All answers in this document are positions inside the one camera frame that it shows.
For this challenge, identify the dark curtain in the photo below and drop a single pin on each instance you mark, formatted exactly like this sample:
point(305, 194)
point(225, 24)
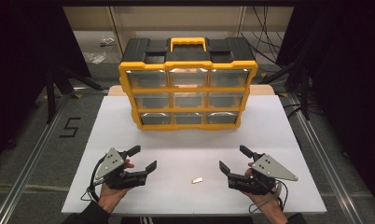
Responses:
point(347, 77)
point(24, 62)

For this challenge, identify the small white piece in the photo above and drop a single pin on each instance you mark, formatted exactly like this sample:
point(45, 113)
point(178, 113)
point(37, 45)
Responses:
point(197, 180)

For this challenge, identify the yellow black organizer cabinet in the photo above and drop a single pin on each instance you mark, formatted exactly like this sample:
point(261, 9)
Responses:
point(188, 56)

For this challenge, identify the person's right hand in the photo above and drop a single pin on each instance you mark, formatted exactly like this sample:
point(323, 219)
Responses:
point(269, 202)

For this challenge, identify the person's left hand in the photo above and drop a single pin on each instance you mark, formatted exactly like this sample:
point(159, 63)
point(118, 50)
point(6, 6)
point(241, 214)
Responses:
point(109, 197)

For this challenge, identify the white frame post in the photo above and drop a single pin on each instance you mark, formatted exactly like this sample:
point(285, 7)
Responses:
point(118, 28)

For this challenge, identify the clear plastic bag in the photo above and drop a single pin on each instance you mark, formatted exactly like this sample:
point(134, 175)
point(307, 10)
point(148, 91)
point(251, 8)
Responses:
point(95, 58)

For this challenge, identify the small crumpled plastic bag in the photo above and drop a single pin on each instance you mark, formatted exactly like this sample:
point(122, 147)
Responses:
point(107, 41)

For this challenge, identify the tan wooden table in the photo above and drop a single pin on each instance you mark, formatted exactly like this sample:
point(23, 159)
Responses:
point(115, 90)

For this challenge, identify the clear plastic drawer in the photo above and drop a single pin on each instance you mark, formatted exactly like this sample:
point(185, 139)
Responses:
point(188, 118)

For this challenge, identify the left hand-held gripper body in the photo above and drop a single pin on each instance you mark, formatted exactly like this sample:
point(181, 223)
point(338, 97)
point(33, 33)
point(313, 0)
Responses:
point(112, 163)

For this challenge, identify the black metal stand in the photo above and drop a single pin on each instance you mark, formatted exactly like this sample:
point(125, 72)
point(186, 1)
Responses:
point(50, 93)
point(305, 93)

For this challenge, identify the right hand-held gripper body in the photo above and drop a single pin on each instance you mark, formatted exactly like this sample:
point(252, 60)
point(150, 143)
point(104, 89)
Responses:
point(272, 169)

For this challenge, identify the grid of clear drawers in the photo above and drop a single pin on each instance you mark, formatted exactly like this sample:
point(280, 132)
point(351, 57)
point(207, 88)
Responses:
point(148, 79)

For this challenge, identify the metal floor rail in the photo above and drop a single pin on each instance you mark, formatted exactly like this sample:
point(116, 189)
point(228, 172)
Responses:
point(30, 158)
point(325, 161)

